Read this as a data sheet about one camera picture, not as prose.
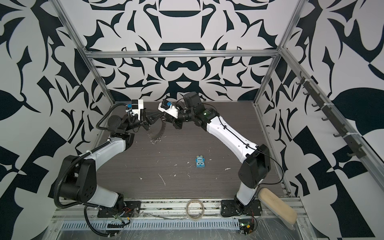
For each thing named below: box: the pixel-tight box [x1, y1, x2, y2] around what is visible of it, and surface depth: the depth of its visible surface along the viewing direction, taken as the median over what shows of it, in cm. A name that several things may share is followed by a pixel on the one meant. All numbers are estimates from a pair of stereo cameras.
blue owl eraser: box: [195, 155, 206, 169], surface depth 91 cm
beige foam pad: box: [257, 188, 298, 230], surface depth 73 cm
